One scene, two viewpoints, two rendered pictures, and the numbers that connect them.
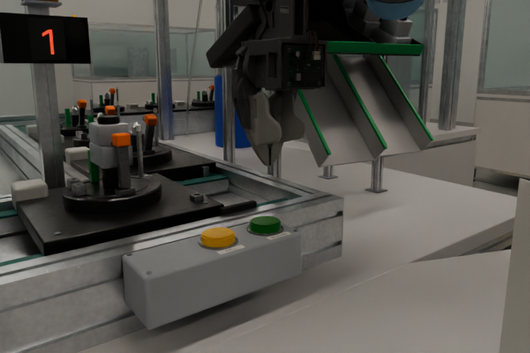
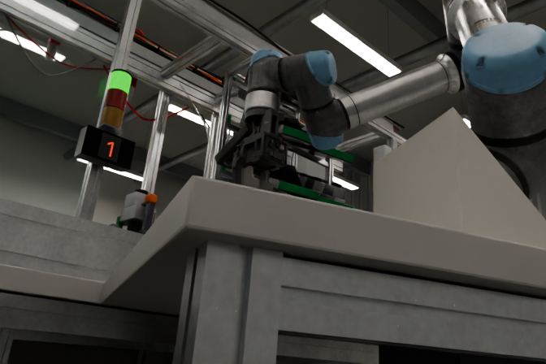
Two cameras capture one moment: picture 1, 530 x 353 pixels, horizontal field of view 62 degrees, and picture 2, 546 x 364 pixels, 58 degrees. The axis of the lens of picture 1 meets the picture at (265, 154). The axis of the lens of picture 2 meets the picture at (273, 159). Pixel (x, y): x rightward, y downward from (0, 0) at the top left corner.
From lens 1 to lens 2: 0.56 m
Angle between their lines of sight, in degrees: 34
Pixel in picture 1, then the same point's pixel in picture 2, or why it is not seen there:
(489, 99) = not seen: outside the picture
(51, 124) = (89, 205)
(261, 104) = (249, 171)
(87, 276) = (132, 240)
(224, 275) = not seen: hidden behind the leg
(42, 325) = (101, 258)
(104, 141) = (137, 202)
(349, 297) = not seen: hidden behind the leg
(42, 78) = (94, 174)
